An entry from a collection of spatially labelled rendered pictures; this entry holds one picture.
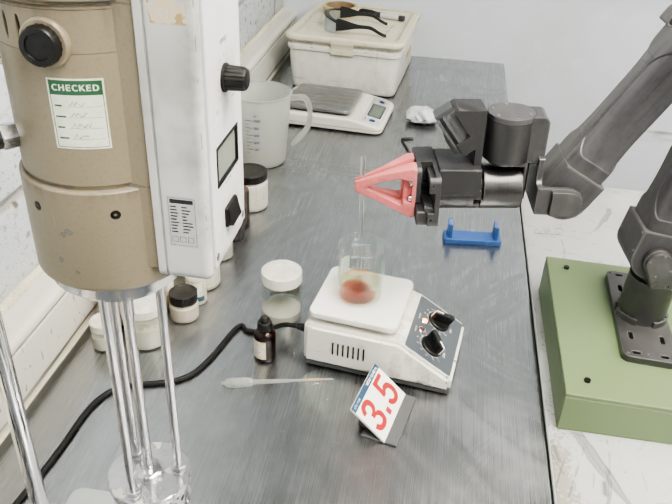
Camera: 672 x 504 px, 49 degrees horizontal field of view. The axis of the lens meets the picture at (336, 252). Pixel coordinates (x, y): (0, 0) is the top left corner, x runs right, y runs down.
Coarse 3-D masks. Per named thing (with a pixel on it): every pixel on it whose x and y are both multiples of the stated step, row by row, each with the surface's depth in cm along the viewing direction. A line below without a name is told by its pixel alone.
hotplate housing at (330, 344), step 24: (408, 312) 99; (312, 336) 97; (336, 336) 95; (360, 336) 95; (384, 336) 94; (312, 360) 99; (336, 360) 98; (360, 360) 96; (384, 360) 95; (408, 360) 94; (456, 360) 98; (408, 384) 96; (432, 384) 95
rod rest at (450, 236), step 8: (448, 224) 129; (496, 224) 128; (448, 232) 128; (456, 232) 130; (464, 232) 130; (472, 232) 130; (480, 232) 130; (488, 232) 131; (496, 232) 127; (448, 240) 128; (456, 240) 128; (464, 240) 128; (472, 240) 128; (480, 240) 128; (488, 240) 128; (496, 240) 128
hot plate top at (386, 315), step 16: (336, 272) 103; (336, 288) 100; (384, 288) 101; (400, 288) 101; (320, 304) 97; (336, 304) 97; (384, 304) 97; (400, 304) 98; (336, 320) 95; (352, 320) 94; (368, 320) 94; (384, 320) 94; (400, 320) 95
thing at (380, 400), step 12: (372, 384) 92; (384, 384) 93; (372, 396) 91; (384, 396) 92; (396, 396) 94; (360, 408) 88; (372, 408) 89; (384, 408) 91; (372, 420) 88; (384, 420) 90
